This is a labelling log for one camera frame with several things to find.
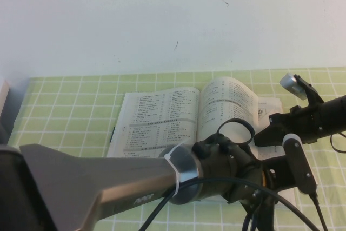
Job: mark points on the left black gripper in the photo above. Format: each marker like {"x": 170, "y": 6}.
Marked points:
{"x": 263, "y": 214}

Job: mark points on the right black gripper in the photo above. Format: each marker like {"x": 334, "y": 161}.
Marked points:
{"x": 305, "y": 122}

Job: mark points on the printed book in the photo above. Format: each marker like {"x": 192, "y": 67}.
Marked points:
{"x": 162, "y": 112}

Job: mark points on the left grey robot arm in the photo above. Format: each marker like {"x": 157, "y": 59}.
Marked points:
{"x": 81, "y": 182}

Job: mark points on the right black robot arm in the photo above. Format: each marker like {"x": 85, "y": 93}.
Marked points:
{"x": 335, "y": 114}

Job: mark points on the white zip tie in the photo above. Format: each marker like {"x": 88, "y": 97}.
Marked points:
{"x": 176, "y": 179}

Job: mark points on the green checked tablecloth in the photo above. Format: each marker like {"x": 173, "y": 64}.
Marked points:
{"x": 81, "y": 101}

